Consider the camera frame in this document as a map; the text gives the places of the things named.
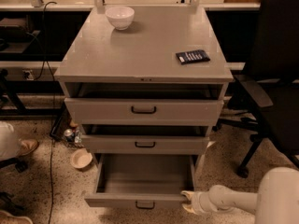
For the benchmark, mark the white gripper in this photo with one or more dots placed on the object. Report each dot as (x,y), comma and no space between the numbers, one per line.
(200,202)

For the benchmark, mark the grey bottom drawer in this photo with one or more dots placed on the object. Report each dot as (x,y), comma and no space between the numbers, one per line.
(142,181)

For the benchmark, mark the grey drawer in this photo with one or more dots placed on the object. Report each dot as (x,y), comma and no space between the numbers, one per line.
(135,144)
(142,181)
(144,112)

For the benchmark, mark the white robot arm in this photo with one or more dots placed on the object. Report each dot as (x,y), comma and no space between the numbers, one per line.
(276,202)

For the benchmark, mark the grey middle drawer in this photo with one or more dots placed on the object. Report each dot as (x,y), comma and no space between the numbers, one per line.
(135,144)

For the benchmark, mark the grey drawer cabinet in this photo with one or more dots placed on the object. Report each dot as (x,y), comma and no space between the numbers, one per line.
(140,62)

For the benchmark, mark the grey top drawer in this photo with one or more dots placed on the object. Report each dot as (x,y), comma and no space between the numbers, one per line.
(144,112)

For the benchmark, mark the small bowl on floor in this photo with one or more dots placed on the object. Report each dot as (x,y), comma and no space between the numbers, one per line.
(81,158)

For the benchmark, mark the drink can on floor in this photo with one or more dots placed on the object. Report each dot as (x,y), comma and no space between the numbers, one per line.
(69,135)

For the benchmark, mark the black office chair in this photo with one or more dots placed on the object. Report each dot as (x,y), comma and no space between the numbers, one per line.
(267,87)

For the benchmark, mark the tan sneaker far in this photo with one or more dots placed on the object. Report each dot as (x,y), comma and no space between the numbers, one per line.
(28,146)

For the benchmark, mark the tan sneaker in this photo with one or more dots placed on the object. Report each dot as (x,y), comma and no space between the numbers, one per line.
(28,146)
(7,218)

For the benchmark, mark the tan sneaker near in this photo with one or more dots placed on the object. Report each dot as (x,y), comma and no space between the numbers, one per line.
(7,218)

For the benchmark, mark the light trouser leg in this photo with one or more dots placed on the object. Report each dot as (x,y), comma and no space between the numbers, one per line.
(10,146)

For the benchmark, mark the white bowl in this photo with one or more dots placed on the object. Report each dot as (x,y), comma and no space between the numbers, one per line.
(120,17)

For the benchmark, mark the wall power outlet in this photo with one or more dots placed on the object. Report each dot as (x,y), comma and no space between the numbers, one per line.
(28,75)

